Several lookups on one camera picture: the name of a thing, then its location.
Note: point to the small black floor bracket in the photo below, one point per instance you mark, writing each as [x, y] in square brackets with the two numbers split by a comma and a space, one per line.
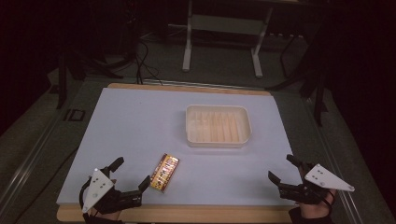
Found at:
[75, 114]

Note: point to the white metal desk frame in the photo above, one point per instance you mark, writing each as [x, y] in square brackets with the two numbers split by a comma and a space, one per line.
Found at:
[224, 25]

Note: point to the aluminium floor rail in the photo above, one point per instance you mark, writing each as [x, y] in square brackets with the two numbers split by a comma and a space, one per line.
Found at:
[28, 168]
[339, 174]

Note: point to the black metal stand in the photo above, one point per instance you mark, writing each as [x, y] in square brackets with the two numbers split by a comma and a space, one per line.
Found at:
[311, 77]
[67, 74]

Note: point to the person's left hand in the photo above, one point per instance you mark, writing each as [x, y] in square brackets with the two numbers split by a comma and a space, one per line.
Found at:
[109, 215]

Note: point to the person's right hand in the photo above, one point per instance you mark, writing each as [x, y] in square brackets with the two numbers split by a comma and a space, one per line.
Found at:
[315, 211]

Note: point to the pale blue table mat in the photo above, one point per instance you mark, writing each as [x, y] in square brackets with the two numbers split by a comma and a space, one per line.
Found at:
[140, 130]

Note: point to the orange patterned snack packet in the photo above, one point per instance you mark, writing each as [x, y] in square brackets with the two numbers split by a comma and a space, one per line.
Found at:
[165, 172]

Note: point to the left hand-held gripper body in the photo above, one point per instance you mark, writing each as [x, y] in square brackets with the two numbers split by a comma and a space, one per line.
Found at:
[120, 198]

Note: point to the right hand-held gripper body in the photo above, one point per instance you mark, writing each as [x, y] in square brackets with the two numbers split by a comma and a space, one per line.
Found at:
[323, 179]

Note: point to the white plastic tray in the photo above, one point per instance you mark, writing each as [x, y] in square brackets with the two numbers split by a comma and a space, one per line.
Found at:
[218, 126]

